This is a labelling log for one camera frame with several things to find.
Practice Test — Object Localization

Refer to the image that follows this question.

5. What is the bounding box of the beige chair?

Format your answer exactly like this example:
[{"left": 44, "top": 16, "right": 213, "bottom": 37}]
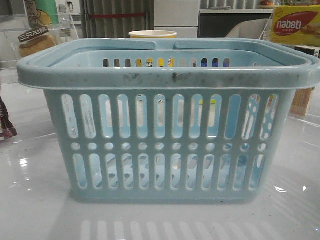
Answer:
[{"left": 226, "top": 18, "right": 272, "bottom": 40}]

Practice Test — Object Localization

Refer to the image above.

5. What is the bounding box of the green cartoon snack package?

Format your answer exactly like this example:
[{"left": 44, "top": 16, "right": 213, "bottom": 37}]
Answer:
[{"left": 23, "top": 0, "right": 60, "bottom": 29}]

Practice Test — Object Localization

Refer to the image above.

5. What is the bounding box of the black white small box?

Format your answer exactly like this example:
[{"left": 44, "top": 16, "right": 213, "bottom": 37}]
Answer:
[{"left": 294, "top": 45, "right": 320, "bottom": 58}]

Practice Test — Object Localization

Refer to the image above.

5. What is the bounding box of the clear acrylic display shelf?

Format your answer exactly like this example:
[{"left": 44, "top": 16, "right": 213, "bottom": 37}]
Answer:
[{"left": 0, "top": 0, "right": 79, "bottom": 70}]

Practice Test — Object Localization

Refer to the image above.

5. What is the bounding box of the orange wafer box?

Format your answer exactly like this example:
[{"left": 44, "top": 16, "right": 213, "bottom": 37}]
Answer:
[{"left": 290, "top": 87, "right": 315, "bottom": 117}]

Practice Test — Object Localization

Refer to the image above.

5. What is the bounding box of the packaged bread with brown label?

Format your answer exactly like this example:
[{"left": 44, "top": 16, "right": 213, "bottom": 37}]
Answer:
[{"left": 18, "top": 26, "right": 57, "bottom": 58}]

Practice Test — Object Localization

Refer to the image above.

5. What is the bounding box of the dark red snack bag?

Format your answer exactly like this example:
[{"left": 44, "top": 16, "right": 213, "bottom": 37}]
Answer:
[{"left": 0, "top": 98, "right": 18, "bottom": 142}]

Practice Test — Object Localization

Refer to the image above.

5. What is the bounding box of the light blue plastic basket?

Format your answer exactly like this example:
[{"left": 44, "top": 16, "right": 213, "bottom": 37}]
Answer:
[{"left": 17, "top": 38, "right": 320, "bottom": 204}]

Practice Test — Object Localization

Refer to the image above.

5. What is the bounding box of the white cabinet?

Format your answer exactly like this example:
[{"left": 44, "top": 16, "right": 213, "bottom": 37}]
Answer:
[{"left": 154, "top": 0, "right": 201, "bottom": 38}]

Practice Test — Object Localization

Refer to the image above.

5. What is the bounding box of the yellow nabati wafer box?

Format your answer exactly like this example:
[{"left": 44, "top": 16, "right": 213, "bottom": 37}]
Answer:
[{"left": 270, "top": 5, "right": 320, "bottom": 47}]

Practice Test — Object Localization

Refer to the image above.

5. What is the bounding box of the yellow paper cup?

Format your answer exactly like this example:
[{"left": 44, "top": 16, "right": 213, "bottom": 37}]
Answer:
[{"left": 128, "top": 30, "right": 177, "bottom": 39}]

